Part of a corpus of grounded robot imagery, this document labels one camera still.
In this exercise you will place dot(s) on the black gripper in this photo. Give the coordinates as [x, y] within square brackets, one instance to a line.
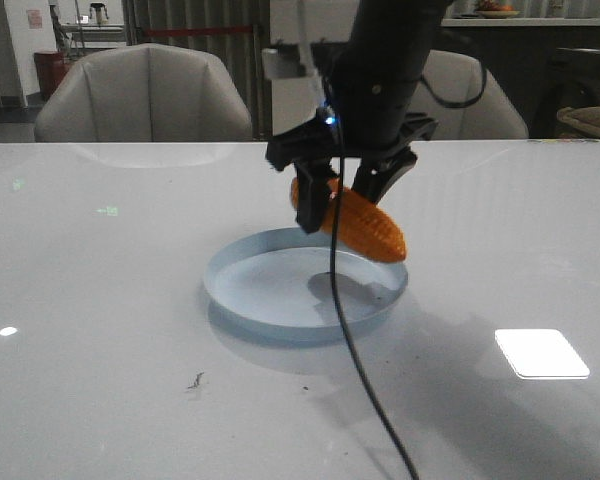
[368, 94]

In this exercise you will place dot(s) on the orange corn cob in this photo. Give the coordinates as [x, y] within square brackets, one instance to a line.
[369, 231]

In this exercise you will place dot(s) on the light blue round plate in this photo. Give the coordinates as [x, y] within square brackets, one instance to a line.
[285, 285]

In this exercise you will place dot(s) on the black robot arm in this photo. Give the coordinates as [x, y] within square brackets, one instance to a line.
[394, 24]

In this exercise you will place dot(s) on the white cabinet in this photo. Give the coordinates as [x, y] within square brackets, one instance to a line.
[330, 21]

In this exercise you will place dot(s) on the right beige upholstered chair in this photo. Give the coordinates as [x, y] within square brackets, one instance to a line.
[466, 101]

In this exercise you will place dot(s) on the beige upholstered chair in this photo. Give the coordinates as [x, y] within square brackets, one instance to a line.
[145, 93]
[466, 101]

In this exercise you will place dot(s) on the red barrier belt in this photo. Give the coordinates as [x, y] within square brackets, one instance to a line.
[196, 32]

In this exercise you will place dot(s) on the dark counter with white top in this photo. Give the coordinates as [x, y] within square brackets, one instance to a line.
[516, 51]

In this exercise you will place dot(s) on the left beige upholstered chair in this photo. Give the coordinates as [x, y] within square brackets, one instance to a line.
[145, 93]

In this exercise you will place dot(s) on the fruit bowl on counter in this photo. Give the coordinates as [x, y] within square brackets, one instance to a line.
[491, 9]

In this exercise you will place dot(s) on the beige cushion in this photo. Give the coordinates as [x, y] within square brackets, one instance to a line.
[585, 120]

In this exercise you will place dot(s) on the red trash bin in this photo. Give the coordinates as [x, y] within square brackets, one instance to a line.
[51, 68]

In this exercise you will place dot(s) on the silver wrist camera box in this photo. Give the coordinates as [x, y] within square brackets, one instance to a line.
[284, 61]

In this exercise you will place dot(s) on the pink wall notice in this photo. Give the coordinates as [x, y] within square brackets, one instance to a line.
[34, 17]

